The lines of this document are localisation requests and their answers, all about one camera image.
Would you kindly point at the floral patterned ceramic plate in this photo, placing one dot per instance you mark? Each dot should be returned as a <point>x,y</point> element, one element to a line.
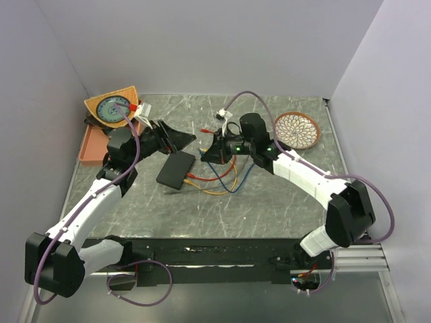
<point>297,130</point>

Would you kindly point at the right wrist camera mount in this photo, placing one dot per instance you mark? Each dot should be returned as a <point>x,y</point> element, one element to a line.
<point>223,116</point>

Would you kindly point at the aluminium rail frame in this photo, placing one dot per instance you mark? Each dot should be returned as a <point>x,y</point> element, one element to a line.
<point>364,255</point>

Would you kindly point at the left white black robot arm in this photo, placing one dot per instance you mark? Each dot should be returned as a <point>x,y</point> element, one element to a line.
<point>57,260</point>

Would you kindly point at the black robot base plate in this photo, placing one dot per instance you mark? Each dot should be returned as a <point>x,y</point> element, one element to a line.
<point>219,260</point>

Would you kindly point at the blue green ceramic plate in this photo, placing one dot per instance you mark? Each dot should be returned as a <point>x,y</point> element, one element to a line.
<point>106,111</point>

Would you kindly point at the black network switch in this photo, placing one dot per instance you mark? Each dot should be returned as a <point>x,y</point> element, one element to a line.
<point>175,170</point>

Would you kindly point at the pink plastic tray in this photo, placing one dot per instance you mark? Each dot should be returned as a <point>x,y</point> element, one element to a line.
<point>93,148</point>

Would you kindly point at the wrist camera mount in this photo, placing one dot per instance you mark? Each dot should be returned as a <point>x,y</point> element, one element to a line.
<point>142,112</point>
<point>223,116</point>

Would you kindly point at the dark bowl under basket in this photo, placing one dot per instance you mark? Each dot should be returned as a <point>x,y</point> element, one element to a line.
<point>91,120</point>

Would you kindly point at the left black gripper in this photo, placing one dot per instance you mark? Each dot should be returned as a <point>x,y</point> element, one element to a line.
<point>179,140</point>

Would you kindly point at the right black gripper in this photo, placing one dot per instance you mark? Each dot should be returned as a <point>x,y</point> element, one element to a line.
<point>218,153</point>

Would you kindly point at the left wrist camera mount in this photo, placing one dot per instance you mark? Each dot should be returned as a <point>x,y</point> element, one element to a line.
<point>142,112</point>

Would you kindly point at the orange woven basket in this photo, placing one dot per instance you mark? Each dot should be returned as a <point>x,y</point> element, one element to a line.
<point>129,93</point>

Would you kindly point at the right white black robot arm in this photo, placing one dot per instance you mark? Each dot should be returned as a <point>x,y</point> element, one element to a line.
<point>348,206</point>

